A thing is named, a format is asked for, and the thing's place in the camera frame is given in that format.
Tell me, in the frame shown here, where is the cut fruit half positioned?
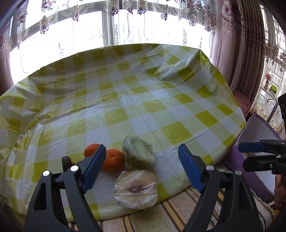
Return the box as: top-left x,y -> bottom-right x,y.
114,170 -> 158,209

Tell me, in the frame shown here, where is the pink floral curtain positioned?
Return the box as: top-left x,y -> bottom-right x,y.
210,0 -> 286,112

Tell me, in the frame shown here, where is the right hand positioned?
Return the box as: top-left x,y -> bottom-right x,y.
274,175 -> 286,208

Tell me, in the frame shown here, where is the purple white cardboard box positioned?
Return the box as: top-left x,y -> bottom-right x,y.
225,114 -> 285,203

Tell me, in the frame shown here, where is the green checkered plastic tablecloth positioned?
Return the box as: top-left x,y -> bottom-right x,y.
1,44 -> 246,218

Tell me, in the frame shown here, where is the green fruit half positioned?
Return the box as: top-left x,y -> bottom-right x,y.
122,133 -> 155,169

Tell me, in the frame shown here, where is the orange with green stem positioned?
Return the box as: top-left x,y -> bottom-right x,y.
101,149 -> 125,173

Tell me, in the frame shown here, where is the green object on table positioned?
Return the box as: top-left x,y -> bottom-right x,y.
269,85 -> 277,94

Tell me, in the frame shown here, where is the small orange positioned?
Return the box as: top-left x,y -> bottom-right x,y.
84,143 -> 100,157

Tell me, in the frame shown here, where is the dark wrinkled fruit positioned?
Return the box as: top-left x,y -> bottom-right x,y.
61,156 -> 76,172

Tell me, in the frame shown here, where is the white side table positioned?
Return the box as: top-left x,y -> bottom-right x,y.
250,87 -> 283,133

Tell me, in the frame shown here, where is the sheer floral window valance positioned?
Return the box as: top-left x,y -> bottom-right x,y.
1,1 -> 218,56

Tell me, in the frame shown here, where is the pink lollipop ornament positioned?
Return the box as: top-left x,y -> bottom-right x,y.
264,73 -> 272,90

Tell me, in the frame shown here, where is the pink plastic stool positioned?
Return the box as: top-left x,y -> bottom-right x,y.
233,90 -> 250,117

